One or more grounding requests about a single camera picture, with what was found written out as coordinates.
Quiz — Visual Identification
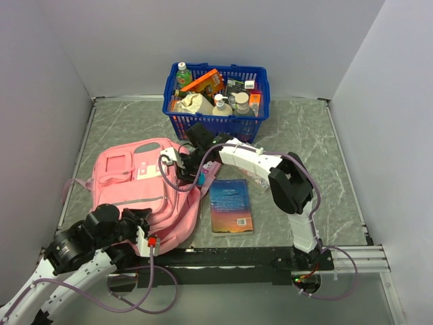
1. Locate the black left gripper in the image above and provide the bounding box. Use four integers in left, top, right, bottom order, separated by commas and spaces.
94, 207, 151, 248

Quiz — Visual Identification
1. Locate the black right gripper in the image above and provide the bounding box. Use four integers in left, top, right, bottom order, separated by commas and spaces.
175, 148, 208, 188

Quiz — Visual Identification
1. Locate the pink cat pencil case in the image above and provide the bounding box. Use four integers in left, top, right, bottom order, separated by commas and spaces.
196, 161, 221, 188

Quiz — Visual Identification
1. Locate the pink student backpack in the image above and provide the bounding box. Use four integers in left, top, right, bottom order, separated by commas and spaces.
77, 137, 209, 254

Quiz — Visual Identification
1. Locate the blue sunset cover book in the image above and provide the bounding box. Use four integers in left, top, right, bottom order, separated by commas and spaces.
210, 179, 254, 236

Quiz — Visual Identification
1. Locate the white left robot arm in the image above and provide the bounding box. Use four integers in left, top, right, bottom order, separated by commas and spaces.
1, 204, 152, 324

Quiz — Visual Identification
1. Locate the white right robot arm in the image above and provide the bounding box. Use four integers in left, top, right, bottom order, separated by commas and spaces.
175, 123, 321, 269

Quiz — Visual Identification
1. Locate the beige crumpled paper bag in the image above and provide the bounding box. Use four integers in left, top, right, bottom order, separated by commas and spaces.
173, 93, 214, 115

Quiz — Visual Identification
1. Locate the cream pump lotion bottle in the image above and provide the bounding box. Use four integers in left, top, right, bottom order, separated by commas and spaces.
212, 93, 233, 116

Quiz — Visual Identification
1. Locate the blue plastic shopping basket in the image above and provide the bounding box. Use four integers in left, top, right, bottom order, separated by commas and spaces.
162, 62, 271, 143

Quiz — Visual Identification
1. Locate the grey bottle beige cap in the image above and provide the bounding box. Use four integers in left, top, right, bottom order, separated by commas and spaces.
234, 92, 256, 117

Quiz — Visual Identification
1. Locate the dark green packet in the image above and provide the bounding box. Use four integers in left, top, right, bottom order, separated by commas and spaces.
225, 78, 248, 97

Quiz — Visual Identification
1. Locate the orange cardboard box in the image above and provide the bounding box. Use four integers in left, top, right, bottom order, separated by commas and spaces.
181, 68, 224, 95

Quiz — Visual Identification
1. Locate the orange white small carton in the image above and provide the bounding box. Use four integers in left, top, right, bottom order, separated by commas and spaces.
249, 91, 261, 116

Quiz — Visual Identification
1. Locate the green drink bottle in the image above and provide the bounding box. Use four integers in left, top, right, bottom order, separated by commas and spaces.
176, 62, 193, 88

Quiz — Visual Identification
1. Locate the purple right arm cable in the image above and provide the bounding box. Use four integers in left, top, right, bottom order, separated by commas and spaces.
159, 144, 321, 248

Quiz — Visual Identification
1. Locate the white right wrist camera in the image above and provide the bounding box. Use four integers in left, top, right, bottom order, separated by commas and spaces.
160, 147, 183, 168

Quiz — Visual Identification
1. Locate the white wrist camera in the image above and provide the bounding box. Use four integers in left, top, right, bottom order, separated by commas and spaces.
135, 226, 160, 257
160, 147, 183, 168

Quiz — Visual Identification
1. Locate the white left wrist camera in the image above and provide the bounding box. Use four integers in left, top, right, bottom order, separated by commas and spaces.
135, 226, 160, 257

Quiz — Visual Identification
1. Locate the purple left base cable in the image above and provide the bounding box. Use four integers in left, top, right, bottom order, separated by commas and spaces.
106, 264, 179, 314

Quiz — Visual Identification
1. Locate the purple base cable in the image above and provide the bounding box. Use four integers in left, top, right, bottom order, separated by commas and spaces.
106, 264, 179, 314
293, 246, 359, 301

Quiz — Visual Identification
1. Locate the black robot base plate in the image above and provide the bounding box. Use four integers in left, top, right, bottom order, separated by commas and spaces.
154, 246, 334, 285

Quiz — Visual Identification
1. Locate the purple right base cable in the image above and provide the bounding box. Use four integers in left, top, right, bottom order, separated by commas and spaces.
293, 246, 359, 301

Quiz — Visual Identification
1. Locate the aluminium frame rail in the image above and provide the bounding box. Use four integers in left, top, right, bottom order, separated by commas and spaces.
32, 245, 392, 278

